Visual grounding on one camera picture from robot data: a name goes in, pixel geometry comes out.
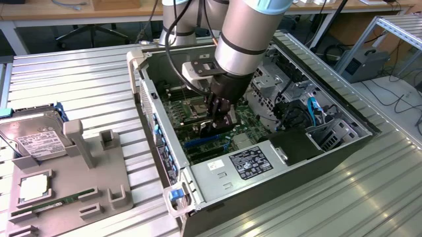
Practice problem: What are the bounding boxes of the green RAM stick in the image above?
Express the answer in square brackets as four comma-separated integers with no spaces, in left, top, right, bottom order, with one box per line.
[11,192,95,215]

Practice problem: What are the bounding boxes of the black wire bundle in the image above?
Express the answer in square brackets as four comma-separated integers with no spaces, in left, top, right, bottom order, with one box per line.
[273,102,341,131]

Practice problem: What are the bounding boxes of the metal disk bay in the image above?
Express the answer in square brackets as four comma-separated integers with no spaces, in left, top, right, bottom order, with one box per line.
[305,118,366,153]

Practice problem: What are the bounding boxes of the black office chair base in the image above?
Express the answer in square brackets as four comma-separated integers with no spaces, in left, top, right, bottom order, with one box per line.
[54,23,131,49]

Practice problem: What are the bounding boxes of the grey control box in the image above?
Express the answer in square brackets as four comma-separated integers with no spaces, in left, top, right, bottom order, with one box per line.
[342,46,392,83]

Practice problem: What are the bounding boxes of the open black PC case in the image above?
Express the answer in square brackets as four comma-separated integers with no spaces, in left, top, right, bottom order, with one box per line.
[127,29,382,237]

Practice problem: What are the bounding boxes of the grey case handle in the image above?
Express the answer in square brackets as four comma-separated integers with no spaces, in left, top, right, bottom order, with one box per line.
[163,182,197,218]
[127,50,153,95]

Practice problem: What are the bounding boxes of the RAM stick with white label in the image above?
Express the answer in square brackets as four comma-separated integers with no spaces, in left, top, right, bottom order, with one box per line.
[184,115,212,129]

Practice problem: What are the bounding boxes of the silver power supply unit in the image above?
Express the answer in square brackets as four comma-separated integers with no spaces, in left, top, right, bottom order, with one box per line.
[190,145,288,205]

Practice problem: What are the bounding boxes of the green motherboard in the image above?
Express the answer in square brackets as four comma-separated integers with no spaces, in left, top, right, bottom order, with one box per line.
[161,81,272,166]

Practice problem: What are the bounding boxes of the aluminium profile frame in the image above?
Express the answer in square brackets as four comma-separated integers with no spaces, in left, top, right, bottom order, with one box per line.
[333,14,422,77]

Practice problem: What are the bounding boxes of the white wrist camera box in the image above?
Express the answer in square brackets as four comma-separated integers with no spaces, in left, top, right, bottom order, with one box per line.
[181,60,228,91]

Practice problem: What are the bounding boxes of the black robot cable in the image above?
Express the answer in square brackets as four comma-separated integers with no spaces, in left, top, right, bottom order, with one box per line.
[163,0,212,96]

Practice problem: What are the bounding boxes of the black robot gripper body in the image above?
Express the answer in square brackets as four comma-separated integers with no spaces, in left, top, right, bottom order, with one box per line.
[210,73,254,106]

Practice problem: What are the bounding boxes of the blue disk caddy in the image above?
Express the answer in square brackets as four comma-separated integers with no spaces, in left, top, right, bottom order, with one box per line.
[0,102,70,124]

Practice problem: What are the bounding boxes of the metal drive cage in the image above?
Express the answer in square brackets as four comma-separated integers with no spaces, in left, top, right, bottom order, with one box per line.
[246,44,320,131]

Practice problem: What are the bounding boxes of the blue SATA wire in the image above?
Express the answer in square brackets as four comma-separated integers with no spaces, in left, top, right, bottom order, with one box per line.
[306,97,320,128]

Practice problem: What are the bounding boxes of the black cables on white table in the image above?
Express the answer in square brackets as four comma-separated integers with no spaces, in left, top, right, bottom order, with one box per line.
[361,75,422,115]

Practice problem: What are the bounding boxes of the black slanted stand pole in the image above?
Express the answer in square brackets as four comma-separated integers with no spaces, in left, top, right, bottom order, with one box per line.
[310,0,350,50]

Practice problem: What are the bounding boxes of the black low-profile graphics card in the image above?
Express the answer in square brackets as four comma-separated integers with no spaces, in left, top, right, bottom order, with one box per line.
[197,119,241,139]

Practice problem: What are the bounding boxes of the grey plastic parts rack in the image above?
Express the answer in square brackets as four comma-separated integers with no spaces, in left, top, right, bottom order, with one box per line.
[6,119,137,237]

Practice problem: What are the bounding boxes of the silver chipset heatsink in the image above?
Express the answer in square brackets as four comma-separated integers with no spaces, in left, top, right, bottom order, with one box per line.
[233,135,257,150]

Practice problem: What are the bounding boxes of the long wooden desk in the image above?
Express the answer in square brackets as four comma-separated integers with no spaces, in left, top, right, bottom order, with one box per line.
[284,0,413,38]

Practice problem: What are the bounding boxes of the black plastic shroud box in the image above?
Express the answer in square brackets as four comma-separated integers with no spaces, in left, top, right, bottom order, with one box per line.
[269,129,326,166]

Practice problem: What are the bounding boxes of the CPU socket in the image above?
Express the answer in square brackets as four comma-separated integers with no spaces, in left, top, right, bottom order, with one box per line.
[188,98,212,117]

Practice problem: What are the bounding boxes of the grey hanging cable with plug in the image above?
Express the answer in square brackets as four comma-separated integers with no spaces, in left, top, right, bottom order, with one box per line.
[134,0,159,47]

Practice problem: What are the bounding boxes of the silver hard disk drive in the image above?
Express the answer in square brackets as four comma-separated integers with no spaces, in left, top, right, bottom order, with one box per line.
[0,110,75,162]

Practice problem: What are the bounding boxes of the wooden desk with white frame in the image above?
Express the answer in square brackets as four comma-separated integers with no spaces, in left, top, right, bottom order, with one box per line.
[0,0,166,56]

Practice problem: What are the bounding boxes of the thin metal locking lever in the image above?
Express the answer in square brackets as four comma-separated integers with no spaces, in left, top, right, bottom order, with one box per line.
[181,81,190,104]

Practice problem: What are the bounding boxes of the blue expansion slot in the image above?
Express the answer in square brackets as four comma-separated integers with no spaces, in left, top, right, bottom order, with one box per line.
[184,134,221,148]

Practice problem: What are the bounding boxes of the silver CPU chip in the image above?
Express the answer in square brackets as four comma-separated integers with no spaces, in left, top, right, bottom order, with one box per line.
[19,176,51,201]

